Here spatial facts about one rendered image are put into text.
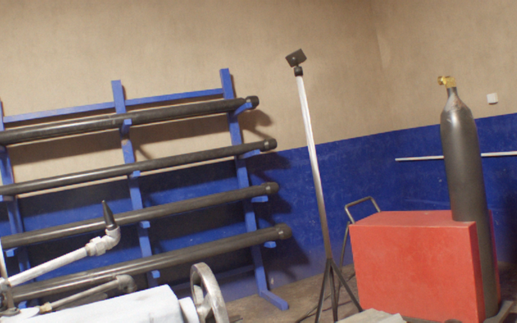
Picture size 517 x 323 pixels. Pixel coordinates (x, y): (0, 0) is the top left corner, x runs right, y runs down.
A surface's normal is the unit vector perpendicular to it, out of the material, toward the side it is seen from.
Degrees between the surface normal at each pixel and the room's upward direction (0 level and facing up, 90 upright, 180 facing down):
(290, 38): 90
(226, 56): 90
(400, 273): 90
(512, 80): 90
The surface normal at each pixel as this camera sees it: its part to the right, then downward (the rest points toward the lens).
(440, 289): -0.73, 0.15
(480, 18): -0.91, 0.17
